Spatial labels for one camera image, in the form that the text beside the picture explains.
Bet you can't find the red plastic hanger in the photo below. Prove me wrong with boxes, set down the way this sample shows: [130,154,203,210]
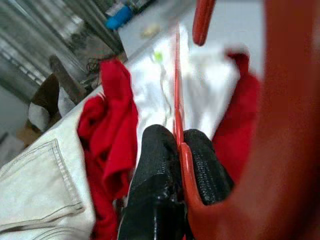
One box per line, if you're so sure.
[173,0,320,240]

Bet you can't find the brown wooden post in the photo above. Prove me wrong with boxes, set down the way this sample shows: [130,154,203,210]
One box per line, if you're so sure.
[48,54,86,106]

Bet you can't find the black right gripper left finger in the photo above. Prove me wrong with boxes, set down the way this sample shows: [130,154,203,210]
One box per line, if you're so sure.
[118,124,188,240]

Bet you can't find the blue plastic container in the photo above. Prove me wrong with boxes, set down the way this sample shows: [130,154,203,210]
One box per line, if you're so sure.
[104,4,134,30]

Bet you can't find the white crumpled garment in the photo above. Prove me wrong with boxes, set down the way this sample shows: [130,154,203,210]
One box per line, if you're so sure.
[128,24,241,142]

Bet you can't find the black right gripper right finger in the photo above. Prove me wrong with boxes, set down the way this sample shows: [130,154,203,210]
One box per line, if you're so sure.
[182,128,235,206]

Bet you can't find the red crumpled garment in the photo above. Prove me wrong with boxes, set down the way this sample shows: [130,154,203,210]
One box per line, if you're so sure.
[77,49,262,240]

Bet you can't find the off-white denim trousers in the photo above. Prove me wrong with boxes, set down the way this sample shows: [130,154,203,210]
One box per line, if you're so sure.
[0,92,101,240]

